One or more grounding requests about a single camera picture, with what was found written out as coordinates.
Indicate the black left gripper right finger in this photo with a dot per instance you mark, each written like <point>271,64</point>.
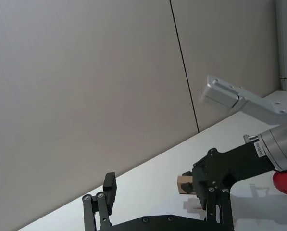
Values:
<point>217,204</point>

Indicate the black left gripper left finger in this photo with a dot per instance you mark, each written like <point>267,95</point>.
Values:
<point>109,190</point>

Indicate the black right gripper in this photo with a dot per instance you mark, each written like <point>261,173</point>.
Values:
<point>237,161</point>

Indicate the small light wooden block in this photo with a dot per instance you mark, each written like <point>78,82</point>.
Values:
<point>180,179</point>

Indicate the white paper piece red print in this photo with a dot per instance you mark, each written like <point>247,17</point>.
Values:
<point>191,204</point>

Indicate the red round disc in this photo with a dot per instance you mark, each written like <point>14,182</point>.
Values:
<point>285,184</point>

